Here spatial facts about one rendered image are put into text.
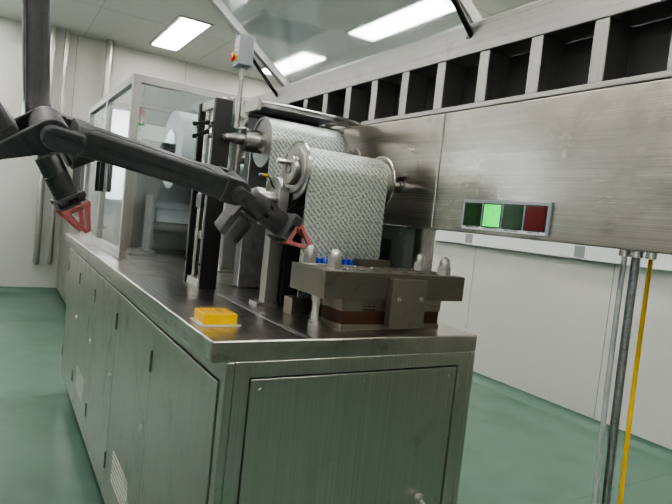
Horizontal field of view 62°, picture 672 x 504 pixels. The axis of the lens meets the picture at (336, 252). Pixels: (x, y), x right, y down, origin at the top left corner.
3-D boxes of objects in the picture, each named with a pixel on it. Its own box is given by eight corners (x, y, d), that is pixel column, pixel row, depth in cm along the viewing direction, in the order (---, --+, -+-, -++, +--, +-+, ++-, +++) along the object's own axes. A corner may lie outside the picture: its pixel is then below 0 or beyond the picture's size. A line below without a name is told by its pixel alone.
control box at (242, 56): (227, 66, 187) (230, 36, 187) (246, 70, 190) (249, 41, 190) (233, 62, 181) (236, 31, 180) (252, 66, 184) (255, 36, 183)
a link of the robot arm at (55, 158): (30, 156, 135) (34, 155, 130) (58, 146, 138) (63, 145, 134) (44, 182, 137) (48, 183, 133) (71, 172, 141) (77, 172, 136)
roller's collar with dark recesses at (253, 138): (237, 151, 160) (239, 129, 160) (256, 154, 163) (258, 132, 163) (245, 150, 155) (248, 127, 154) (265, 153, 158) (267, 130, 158)
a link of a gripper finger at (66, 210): (95, 225, 145) (79, 192, 141) (103, 227, 139) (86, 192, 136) (69, 236, 141) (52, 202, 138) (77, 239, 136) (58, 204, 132)
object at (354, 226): (298, 267, 136) (306, 191, 135) (376, 271, 148) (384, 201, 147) (299, 267, 136) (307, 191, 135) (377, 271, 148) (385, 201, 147)
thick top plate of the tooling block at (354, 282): (289, 286, 131) (292, 261, 130) (420, 290, 152) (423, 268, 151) (323, 299, 117) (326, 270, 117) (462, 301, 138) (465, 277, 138)
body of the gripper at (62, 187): (77, 196, 144) (64, 169, 141) (88, 197, 136) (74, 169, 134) (52, 206, 141) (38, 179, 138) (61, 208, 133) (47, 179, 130)
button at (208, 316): (193, 318, 117) (194, 307, 117) (225, 318, 120) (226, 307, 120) (203, 326, 111) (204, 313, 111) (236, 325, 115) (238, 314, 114)
